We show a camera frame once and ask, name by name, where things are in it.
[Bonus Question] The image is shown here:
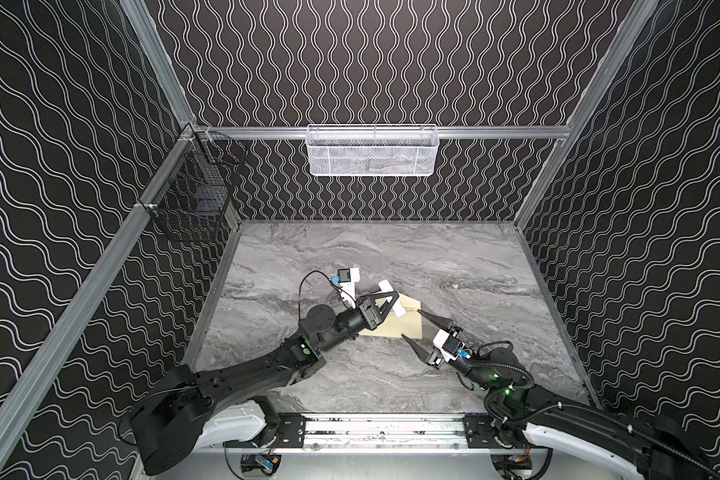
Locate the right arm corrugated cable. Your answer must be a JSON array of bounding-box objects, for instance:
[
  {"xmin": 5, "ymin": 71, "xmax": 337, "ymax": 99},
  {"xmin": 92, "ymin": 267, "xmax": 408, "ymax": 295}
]
[{"xmin": 473, "ymin": 341, "xmax": 720, "ymax": 480}]

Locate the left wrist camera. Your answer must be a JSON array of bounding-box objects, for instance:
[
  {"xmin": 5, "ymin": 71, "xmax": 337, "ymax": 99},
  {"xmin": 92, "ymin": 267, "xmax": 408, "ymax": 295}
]
[{"xmin": 331, "ymin": 267, "xmax": 360, "ymax": 309}]

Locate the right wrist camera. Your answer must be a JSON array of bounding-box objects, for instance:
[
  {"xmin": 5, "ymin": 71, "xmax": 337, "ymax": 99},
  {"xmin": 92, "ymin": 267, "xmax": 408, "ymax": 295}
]
[{"xmin": 433, "ymin": 330, "xmax": 464, "ymax": 362}]

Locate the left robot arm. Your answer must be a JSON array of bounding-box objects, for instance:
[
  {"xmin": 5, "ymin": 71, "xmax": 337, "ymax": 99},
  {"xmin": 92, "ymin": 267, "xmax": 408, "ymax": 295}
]
[{"xmin": 128, "ymin": 291, "xmax": 399, "ymax": 476}]

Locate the cream envelope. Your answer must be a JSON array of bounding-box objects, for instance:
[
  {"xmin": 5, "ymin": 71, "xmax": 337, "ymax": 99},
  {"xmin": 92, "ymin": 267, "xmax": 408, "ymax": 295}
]
[{"xmin": 360, "ymin": 295, "xmax": 423, "ymax": 340}]

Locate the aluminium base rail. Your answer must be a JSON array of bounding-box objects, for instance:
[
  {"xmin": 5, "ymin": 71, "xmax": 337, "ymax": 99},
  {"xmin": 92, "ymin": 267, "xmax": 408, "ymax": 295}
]
[{"xmin": 188, "ymin": 406, "xmax": 526, "ymax": 454}]

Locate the black wire basket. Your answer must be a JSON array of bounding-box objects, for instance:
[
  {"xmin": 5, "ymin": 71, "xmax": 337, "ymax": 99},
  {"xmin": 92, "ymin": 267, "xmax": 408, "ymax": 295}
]
[{"xmin": 147, "ymin": 133, "xmax": 230, "ymax": 244}]

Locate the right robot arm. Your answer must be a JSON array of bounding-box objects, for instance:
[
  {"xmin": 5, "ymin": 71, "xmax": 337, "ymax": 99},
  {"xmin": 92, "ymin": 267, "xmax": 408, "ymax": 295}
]
[{"xmin": 407, "ymin": 311, "xmax": 720, "ymax": 479}]

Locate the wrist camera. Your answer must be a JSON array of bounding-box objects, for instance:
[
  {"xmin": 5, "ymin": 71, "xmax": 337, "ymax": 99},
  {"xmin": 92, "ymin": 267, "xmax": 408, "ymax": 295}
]
[
  {"xmin": 433, "ymin": 330, "xmax": 464, "ymax": 362},
  {"xmin": 331, "ymin": 267, "xmax": 360, "ymax": 309}
]

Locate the white wire mesh basket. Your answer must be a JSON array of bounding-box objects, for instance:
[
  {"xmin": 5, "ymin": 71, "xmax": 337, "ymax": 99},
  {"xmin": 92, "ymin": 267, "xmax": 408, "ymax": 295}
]
[{"xmin": 305, "ymin": 124, "xmax": 440, "ymax": 177}]

